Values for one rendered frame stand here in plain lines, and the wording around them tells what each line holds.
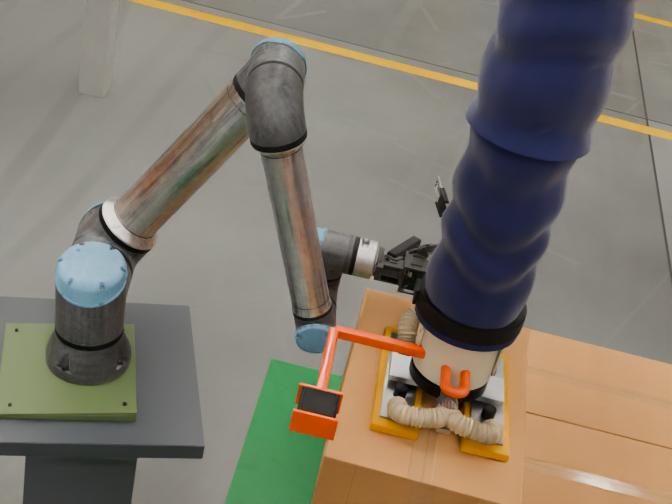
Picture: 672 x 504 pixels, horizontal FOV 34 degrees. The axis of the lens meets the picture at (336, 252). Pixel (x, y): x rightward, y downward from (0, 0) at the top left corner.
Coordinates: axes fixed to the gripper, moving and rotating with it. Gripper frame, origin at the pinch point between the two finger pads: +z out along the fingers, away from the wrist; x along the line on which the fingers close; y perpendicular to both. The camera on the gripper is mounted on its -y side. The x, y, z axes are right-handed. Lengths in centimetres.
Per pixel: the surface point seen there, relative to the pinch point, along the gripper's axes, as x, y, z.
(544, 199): 43, 35, 6
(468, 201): 39, 35, -8
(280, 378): -107, -78, -38
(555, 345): -53, -58, 41
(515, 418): -13.2, 29.7, 16.4
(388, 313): -13.2, 2.7, -14.1
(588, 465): -53, -8, 48
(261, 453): -107, -41, -38
